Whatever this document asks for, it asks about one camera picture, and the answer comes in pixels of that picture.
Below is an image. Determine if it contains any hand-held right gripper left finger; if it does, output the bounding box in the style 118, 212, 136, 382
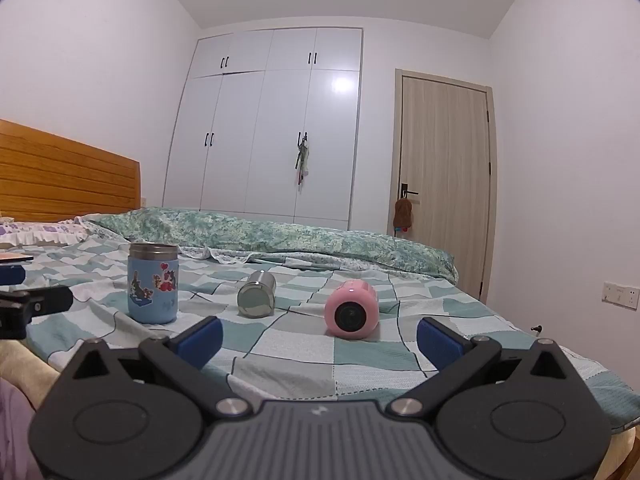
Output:
58, 316, 252, 419

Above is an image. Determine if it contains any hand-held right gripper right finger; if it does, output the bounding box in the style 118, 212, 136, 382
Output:
387, 317, 584, 419

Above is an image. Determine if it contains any steel cup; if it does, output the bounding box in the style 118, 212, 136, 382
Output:
236, 270, 277, 319

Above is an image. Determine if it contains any pink cup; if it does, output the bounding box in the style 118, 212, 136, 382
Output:
324, 281, 381, 338

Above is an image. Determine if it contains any blue cartoon sticker cup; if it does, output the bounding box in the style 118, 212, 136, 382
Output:
126, 242, 180, 325

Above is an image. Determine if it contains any purple frilled pillow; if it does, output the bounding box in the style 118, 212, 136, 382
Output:
0, 216, 96, 252

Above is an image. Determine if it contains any wooden headboard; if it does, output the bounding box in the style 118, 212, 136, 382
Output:
0, 119, 142, 224

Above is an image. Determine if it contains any purple clothing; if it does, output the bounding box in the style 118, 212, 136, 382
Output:
0, 379, 47, 480

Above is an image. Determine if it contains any green floral quilt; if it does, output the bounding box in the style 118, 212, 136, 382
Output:
82, 206, 459, 282

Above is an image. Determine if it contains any brown plush toy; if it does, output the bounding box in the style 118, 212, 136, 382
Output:
392, 197, 414, 236

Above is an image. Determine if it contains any light wooden door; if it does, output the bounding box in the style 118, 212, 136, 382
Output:
388, 68, 498, 304

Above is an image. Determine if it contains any white wardrobe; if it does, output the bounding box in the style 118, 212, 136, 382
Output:
162, 27, 364, 231

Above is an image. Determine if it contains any white wall socket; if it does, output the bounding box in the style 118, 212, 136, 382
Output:
602, 281, 640, 310

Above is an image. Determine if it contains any hanging keys and lanyard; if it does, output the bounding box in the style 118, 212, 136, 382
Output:
294, 132, 312, 193

